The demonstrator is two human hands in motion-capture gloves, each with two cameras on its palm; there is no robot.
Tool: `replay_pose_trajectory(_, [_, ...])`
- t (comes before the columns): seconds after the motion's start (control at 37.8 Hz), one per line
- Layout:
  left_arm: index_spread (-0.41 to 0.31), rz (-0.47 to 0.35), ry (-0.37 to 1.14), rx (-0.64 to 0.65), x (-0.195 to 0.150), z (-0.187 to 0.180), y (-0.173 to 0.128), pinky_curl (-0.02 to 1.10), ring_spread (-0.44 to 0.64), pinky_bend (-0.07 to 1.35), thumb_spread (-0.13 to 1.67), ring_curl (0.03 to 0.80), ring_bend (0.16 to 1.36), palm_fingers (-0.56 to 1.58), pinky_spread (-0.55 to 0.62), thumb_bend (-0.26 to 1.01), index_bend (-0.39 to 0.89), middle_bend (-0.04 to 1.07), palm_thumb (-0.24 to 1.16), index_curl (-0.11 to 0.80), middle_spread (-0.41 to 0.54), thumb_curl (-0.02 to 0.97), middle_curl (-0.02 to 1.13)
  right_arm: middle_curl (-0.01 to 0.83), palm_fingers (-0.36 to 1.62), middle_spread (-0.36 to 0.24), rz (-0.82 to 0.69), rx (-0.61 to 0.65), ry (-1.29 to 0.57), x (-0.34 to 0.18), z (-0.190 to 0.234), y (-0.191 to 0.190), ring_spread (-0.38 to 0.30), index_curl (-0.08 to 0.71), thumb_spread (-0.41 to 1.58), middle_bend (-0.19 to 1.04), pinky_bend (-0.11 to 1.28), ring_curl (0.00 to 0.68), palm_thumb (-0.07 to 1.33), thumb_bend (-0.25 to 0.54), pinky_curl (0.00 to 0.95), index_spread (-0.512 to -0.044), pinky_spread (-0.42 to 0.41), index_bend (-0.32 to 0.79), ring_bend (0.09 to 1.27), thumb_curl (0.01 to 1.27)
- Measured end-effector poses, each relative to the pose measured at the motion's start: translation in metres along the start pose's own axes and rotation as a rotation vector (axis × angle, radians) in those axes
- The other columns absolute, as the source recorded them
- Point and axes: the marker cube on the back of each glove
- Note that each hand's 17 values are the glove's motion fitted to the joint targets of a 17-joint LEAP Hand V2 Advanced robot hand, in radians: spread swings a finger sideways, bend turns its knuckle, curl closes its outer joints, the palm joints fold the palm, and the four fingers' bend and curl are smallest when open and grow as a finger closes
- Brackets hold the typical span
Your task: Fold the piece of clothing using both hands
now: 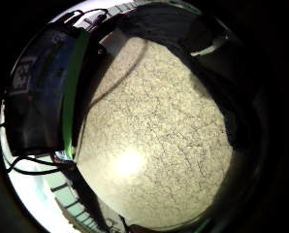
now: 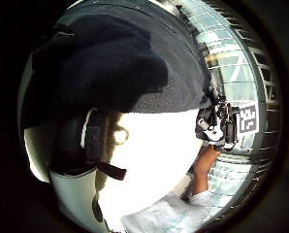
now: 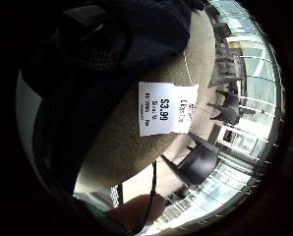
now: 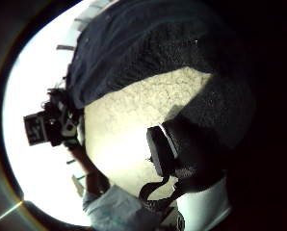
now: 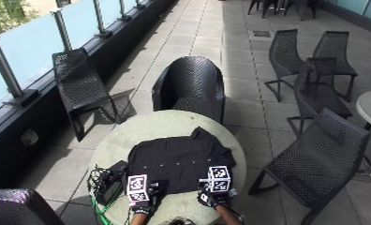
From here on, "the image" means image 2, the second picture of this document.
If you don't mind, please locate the dark grey cloth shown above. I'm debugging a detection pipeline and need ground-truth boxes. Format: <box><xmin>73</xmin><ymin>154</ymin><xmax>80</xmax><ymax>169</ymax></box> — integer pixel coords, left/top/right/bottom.
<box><xmin>58</xmin><ymin>1</ymin><xmax>215</xmax><ymax>115</ymax></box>

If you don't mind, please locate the white marker cube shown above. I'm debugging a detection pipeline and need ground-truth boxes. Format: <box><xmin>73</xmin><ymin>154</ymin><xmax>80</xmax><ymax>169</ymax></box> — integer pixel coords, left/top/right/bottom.
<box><xmin>238</xmin><ymin>104</ymin><xmax>259</xmax><ymax>134</ymax></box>

